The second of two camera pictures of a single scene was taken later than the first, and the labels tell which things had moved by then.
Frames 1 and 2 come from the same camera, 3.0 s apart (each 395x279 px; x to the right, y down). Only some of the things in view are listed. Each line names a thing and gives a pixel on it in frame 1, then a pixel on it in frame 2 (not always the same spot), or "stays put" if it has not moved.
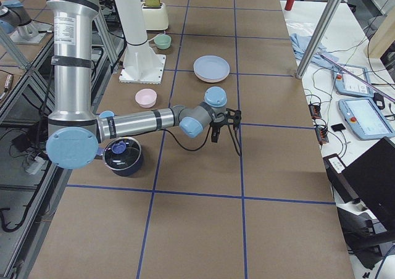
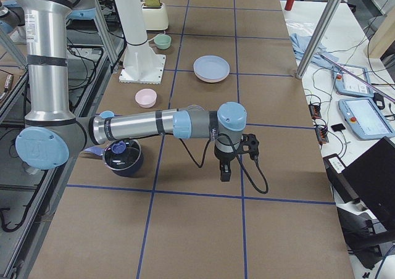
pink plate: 211,80 stays put
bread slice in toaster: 152,1 stays put
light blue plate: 211,67 stays put
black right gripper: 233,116 → 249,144
